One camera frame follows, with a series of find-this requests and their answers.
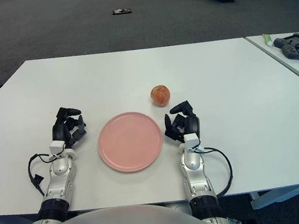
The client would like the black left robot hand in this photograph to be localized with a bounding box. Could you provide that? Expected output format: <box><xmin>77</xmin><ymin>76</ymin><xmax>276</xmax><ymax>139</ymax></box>
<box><xmin>48</xmin><ymin>104</ymin><xmax>90</xmax><ymax>153</ymax></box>

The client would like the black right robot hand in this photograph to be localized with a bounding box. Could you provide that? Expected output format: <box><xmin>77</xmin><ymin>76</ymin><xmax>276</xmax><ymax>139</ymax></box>
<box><xmin>161</xmin><ymin>99</ymin><xmax>203</xmax><ymax>146</ymax></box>

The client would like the red yellow apple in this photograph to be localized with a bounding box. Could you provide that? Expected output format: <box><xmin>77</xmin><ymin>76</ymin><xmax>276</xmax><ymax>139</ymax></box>
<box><xmin>149</xmin><ymin>84</ymin><xmax>172</xmax><ymax>108</ymax></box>

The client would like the pink round plate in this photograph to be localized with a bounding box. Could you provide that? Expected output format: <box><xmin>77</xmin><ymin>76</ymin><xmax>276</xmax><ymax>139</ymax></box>
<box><xmin>94</xmin><ymin>108</ymin><xmax>167</xmax><ymax>177</ymax></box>

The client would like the green white tube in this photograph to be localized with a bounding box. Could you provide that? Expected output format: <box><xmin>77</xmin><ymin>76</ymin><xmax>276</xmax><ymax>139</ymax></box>
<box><xmin>262</xmin><ymin>33</ymin><xmax>275</xmax><ymax>48</ymax></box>

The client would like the flat black floor tray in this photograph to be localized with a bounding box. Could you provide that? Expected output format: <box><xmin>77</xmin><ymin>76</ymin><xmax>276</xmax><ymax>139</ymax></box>
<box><xmin>111</xmin><ymin>7</ymin><xmax>133</xmax><ymax>16</ymax></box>

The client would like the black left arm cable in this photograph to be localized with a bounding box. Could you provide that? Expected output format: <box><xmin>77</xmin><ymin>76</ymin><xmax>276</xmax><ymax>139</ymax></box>
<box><xmin>25</xmin><ymin>152</ymin><xmax>59</xmax><ymax>200</ymax></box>

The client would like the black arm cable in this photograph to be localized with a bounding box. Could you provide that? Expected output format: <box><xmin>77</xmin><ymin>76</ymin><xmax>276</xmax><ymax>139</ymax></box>
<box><xmin>194</xmin><ymin>142</ymin><xmax>236</xmax><ymax>200</ymax></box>
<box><xmin>25</xmin><ymin>152</ymin><xmax>59</xmax><ymax>200</ymax></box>

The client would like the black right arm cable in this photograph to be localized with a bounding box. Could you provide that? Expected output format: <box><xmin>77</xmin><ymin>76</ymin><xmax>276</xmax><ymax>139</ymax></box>
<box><xmin>194</xmin><ymin>142</ymin><xmax>236</xmax><ymax>200</ymax></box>

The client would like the blue grey table frame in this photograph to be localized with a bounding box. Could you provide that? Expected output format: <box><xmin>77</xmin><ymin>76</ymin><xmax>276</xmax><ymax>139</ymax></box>
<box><xmin>0</xmin><ymin>177</ymin><xmax>299</xmax><ymax>224</ymax></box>

